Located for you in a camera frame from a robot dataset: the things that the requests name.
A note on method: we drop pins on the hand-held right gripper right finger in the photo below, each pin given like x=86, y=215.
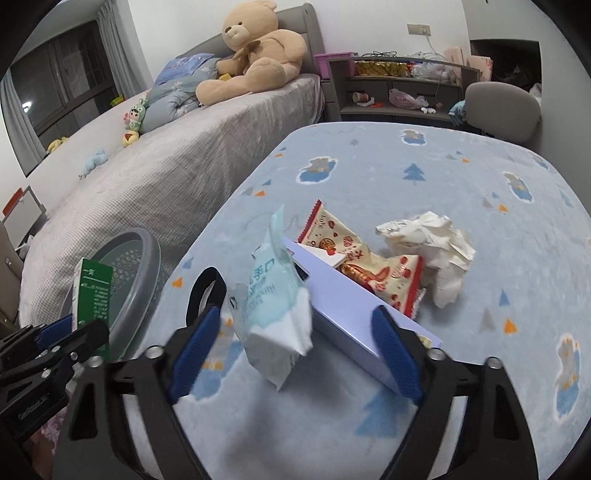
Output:
x=397, y=355

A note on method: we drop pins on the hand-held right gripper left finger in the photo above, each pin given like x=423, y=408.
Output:
x=194, y=355

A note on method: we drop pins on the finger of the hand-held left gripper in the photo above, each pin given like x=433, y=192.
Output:
x=55, y=331
x=85, y=339

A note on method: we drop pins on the green and white carton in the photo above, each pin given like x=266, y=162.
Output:
x=94, y=295

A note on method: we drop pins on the lavender cardboard box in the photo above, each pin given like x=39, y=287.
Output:
x=341, y=304

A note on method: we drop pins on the grey perforated plastic basket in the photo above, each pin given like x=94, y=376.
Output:
x=134, y=277

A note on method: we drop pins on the teal white wet wipes packet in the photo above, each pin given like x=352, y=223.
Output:
x=272, y=323

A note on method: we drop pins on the white paper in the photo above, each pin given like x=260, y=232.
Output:
x=438, y=249

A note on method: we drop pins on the red white snack wrapper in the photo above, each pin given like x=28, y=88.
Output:
x=332, y=230

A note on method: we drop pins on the pink floral cloth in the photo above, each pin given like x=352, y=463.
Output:
x=55, y=424

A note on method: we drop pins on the white panel red corner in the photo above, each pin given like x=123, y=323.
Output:
x=23, y=212

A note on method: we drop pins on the light blue plush toy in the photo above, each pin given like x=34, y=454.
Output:
x=94, y=162

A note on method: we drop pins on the grey covered bed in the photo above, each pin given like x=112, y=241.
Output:
x=161, y=175

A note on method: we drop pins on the blue printed blanket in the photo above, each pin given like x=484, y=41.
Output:
x=369, y=175

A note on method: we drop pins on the yellow toy on sill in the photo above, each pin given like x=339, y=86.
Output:
x=57, y=145

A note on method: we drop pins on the yellow red plush toy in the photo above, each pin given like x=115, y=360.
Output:
x=130, y=138

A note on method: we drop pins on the green plush toy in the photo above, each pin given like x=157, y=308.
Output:
x=135, y=115

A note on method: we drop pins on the teal cloth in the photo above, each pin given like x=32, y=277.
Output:
x=457, y=113

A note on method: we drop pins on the dark window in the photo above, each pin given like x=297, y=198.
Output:
x=60, y=78

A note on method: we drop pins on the blue star print quilt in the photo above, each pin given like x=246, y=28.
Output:
x=171, y=97

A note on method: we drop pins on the pink plastic bag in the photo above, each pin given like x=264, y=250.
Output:
x=406, y=98

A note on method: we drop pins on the printed paper cup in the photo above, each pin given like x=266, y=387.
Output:
x=360, y=97

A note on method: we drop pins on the grey chair backrest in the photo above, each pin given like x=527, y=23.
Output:
x=503, y=110

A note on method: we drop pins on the grey nightstand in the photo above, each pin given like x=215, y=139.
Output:
x=325, y=97

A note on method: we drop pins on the grey desk shelf unit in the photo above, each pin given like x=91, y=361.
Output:
x=397, y=85

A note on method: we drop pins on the yellow packages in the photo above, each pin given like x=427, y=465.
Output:
x=381, y=68

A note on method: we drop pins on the white plastic bag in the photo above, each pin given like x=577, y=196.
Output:
x=434, y=69

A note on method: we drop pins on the grey curtain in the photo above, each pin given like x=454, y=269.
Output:
x=124, y=46

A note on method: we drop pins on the pink storage basket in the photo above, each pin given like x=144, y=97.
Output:
x=334, y=62

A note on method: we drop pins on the pink paper bags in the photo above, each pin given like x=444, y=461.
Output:
x=461, y=55

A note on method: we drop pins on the large tan teddy bear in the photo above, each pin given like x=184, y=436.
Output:
x=272, y=50

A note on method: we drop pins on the grey bed headboard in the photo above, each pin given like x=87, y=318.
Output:
x=304, y=27

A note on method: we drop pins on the wall socket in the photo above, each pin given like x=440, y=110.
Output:
x=419, y=29

